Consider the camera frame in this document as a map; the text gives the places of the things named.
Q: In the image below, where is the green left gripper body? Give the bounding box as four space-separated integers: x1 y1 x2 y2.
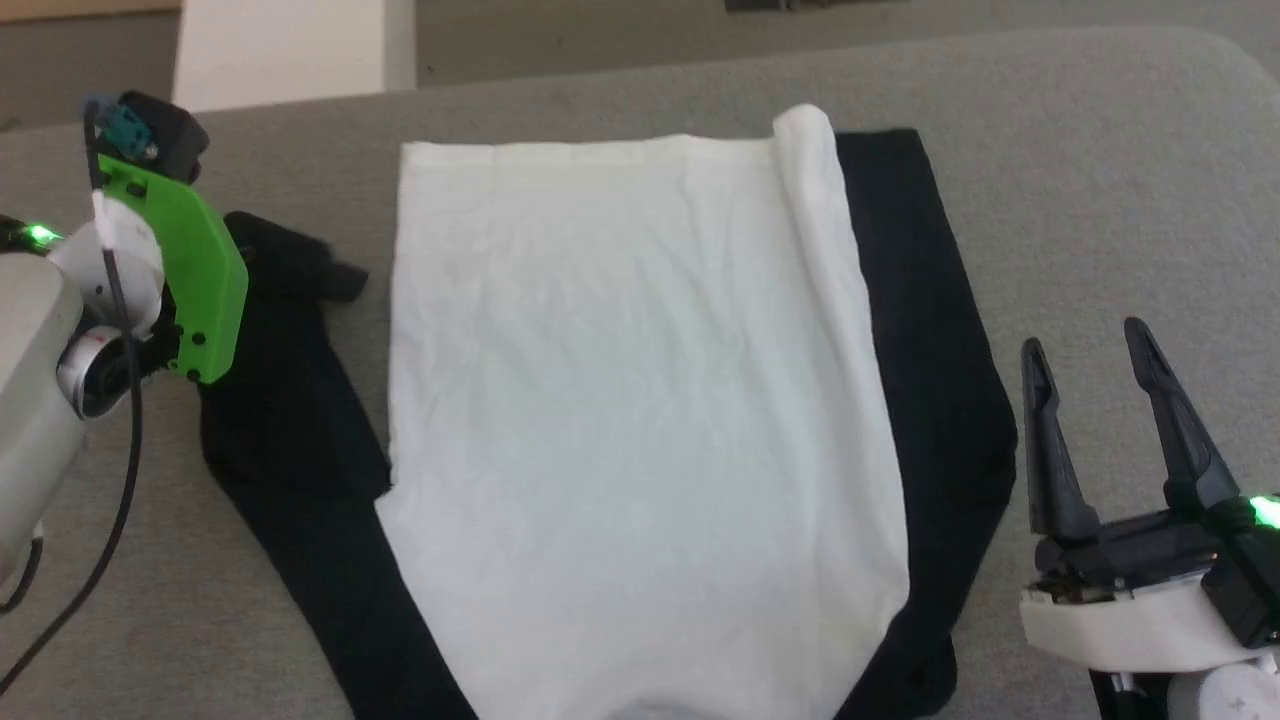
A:
98 158 251 388

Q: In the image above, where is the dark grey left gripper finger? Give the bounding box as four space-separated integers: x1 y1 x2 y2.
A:
248 260 370 302
244 228 338 271

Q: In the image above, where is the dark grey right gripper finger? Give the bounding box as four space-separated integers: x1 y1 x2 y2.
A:
1123 317 1243 515
1020 337 1103 543

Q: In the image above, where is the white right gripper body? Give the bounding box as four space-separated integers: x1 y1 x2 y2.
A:
1018 510 1280 675

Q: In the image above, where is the white and black garment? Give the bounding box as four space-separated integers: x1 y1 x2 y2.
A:
198 103 1019 720

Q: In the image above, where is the cylindrical left gripper motor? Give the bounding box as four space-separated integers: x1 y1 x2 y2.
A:
55 325 138 421

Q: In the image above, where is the grey fabric sofa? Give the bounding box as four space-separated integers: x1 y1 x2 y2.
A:
0 25 1280 720

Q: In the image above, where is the black floor mat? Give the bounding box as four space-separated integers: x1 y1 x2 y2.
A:
724 0 906 14

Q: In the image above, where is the white box pedestal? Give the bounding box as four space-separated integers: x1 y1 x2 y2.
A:
172 0 417 112

